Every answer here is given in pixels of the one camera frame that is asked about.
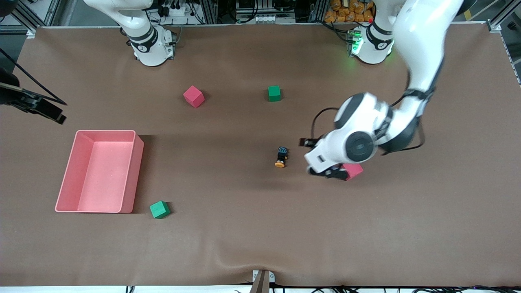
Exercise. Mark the silver camera mount bracket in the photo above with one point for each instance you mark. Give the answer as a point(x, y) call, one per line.
point(262, 280)

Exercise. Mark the aluminium frame profile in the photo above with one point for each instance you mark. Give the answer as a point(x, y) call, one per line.
point(24, 16)
point(502, 16)

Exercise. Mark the green foam cube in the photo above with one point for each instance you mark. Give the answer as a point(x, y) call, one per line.
point(159, 209)
point(274, 93)

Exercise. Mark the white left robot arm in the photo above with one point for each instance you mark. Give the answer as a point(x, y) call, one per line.
point(419, 49)

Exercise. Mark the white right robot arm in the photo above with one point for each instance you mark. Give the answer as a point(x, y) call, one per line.
point(150, 49)

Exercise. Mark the pink plastic bin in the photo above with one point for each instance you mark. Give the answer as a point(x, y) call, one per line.
point(101, 175)

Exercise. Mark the orange capped black button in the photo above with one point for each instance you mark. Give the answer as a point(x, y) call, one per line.
point(281, 156)

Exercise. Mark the red foam cube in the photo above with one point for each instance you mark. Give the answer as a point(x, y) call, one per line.
point(355, 171)
point(193, 96)

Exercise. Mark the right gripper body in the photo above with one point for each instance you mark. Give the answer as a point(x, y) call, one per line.
point(9, 96)

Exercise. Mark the white power strip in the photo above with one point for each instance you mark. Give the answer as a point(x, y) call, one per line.
point(175, 10)

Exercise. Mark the brown table mat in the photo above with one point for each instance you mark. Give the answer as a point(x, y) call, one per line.
point(260, 228)

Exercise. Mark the orange snack bags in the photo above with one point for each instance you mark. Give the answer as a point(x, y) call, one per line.
point(346, 12)

